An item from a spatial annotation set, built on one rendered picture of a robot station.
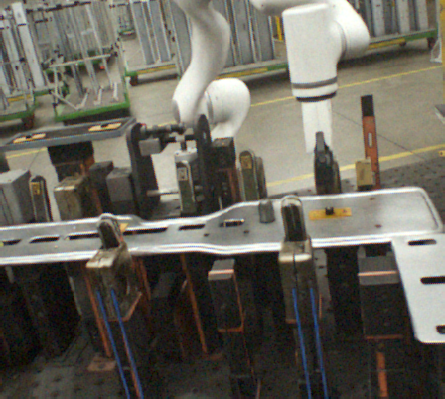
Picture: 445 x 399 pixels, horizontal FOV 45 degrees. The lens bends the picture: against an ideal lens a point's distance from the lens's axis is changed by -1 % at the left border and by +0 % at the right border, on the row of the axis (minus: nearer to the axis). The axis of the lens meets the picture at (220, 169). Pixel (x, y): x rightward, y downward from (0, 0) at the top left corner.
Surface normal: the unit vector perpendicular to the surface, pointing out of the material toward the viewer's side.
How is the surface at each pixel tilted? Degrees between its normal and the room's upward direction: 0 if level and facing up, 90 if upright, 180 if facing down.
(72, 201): 90
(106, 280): 90
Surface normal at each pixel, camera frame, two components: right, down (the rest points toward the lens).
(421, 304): -0.17, -0.93
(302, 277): -0.17, 0.34
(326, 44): 0.51, 0.20
